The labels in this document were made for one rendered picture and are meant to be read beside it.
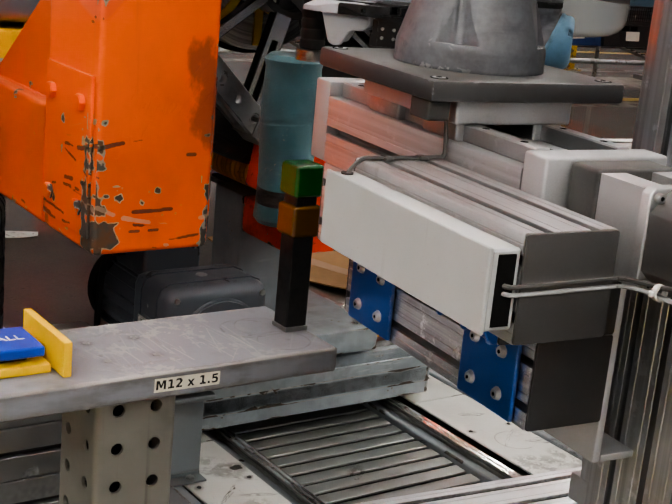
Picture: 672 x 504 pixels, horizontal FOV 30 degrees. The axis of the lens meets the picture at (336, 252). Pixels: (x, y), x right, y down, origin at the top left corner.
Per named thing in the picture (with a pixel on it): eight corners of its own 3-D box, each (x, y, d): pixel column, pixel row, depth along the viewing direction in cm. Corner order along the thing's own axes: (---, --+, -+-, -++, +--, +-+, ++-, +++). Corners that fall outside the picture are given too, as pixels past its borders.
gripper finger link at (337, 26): (299, 43, 170) (366, 49, 170) (302, -2, 169) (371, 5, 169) (300, 40, 173) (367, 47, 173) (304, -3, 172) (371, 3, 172)
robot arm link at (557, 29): (576, 8, 171) (567, 70, 173) (496, -1, 173) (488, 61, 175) (576, 11, 164) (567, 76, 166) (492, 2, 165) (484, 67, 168)
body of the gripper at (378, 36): (363, 62, 170) (451, 72, 169) (369, -2, 168) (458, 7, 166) (371, 56, 178) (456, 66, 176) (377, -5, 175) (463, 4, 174)
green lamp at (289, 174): (305, 190, 155) (308, 158, 154) (323, 197, 151) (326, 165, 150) (278, 191, 152) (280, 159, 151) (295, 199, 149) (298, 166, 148)
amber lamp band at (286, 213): (302, 229, 156) (305, 197, 155) (320, 237, 153) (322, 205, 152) (274, 231, 154) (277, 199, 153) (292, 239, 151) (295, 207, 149)
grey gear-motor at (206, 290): (144, 385, 231) (154, 200, 221) (261, 479, 198) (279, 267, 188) (50, 399, 220) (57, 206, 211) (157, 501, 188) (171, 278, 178)
